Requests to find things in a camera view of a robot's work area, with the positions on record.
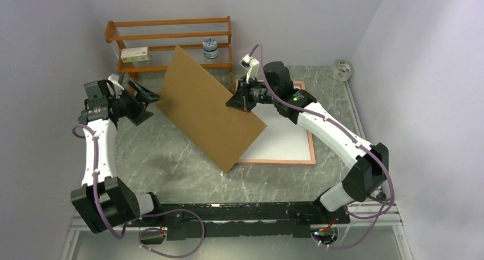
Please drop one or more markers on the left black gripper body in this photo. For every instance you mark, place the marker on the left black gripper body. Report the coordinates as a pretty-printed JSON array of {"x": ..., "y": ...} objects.
[{"x": 127, "y": 105}]

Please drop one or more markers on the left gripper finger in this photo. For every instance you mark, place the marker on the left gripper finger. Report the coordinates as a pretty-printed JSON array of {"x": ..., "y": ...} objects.
[
  {"x": 145, "y": 115},
  {"x": 143, "y": 95}
]

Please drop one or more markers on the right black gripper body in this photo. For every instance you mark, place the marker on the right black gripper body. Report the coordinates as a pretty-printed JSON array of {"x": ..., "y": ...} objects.
[{"x": 255, "y": 93}]

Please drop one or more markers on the brown backing board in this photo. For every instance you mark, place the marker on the brown backing board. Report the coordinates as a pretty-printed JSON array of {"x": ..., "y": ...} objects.
[{"x": 194, "y": 101}]

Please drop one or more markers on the mountain landscape photo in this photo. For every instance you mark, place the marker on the mountain landscape photo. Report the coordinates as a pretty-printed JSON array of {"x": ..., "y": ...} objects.
[{"x": 280, "y": 141}]

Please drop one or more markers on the pink picture frame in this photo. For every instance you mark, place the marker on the pink picture frame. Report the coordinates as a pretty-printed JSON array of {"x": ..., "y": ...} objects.
[{"x": 295, "y": 162}]

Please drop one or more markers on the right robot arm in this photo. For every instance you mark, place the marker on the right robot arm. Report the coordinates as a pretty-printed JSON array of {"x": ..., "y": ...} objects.
[{"x": 272, "y": 84}]

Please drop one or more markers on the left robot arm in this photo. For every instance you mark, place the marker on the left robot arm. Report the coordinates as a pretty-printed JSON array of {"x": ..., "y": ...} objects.
[{"x": 104, "y": 201}]

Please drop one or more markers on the white green cardboard box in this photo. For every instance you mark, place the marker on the white green cardboard box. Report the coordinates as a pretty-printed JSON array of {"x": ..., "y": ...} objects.
[{"x": 135, "y": 54}]

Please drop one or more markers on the wooden shelf rack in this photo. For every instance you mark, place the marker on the wooden shelf rack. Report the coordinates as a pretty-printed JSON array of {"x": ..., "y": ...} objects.
[{"x": 163, "y": 36}]

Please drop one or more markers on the small blue white jar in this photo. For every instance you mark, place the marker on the small blue white jar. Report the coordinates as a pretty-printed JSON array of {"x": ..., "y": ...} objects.
[{"x": 210, "y": 48}]

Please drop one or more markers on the clear tape roll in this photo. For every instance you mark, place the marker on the clear tape roll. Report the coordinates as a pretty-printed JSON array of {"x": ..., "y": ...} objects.
[{"x": 342, "y": 70}]

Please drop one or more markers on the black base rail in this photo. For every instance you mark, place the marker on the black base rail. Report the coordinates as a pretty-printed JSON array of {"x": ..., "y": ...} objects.
[{"x": 297, "y": 219}]

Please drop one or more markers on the aluminium extrusion frame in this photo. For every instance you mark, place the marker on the aluminium extrusion frame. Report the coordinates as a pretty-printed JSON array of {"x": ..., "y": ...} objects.
[{"x": 247, "y": 240}]

